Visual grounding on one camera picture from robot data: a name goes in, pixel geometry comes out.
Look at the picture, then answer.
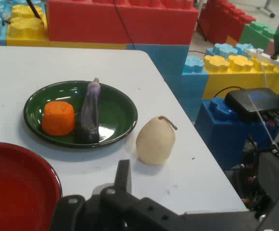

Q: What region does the green foam block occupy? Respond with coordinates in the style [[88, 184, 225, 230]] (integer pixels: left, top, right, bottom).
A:
[[239, 21, 278, 51]]

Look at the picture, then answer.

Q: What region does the small light blue foam block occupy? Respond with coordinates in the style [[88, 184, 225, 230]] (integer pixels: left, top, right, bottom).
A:
[[205, 43, 254, 58]]

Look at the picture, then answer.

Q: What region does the red round plate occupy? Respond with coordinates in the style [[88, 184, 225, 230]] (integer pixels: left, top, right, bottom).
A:
[[0, 141, 63, 231]]

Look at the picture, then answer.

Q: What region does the dark blue foam block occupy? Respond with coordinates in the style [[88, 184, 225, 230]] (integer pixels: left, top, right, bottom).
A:
[[194, 97, 279, 170]]

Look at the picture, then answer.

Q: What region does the black tripod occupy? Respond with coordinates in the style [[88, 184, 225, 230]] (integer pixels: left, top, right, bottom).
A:
[[25, 0, 44, 20]]

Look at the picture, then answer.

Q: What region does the beige toy pear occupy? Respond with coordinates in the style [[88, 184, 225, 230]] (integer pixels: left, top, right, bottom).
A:
[[135, 115, 178, 166]]

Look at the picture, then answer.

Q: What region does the black flat electronics box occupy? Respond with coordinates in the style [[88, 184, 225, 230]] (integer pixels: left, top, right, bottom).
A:
[[224, 87, 279, 122]]

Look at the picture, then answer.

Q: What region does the large red foam block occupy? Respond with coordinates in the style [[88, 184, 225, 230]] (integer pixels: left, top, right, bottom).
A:
[[47, 0, 199, 46]]

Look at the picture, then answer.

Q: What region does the dark green round plate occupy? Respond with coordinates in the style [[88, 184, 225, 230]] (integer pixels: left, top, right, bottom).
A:
[[23, 80, 139, 149]]

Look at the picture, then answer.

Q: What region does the white cable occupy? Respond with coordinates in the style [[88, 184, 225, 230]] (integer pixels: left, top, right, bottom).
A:
[[256, 49, 279, 151]]

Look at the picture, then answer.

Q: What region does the black equipment with wires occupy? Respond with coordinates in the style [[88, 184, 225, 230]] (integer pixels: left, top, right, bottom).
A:
[[230, 134, 279, 215]]

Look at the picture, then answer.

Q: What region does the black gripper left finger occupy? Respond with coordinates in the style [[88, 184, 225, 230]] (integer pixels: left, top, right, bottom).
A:
[[50, 159, 181, 231]]

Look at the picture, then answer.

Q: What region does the white power strip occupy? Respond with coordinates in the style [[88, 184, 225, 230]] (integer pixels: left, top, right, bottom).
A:
[[246, 48, 279, 70]]

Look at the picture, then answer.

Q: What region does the orange toy fruit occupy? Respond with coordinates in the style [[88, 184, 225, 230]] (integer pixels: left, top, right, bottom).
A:
[[41, 101, 76, 137]]

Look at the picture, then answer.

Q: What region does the red studded foam block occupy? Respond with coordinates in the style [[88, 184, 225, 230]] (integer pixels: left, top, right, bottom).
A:
[[198, 0, 257, 46]]

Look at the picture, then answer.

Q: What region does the purple toy eggplant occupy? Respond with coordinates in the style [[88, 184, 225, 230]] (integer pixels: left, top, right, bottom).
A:
[[74, 77, 101, 144]]

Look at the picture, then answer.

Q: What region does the thin black cable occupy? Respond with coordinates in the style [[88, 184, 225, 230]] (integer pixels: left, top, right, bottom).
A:
[[114, 0, 136, 50]]

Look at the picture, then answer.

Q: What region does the black curved cable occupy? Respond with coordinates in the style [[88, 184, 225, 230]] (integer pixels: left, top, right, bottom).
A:
[[213, 86, 248, 100]]

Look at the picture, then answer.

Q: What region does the office chair wheel base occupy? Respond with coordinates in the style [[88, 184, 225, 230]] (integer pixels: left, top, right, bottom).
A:
[[256, 0, 276, 18]]

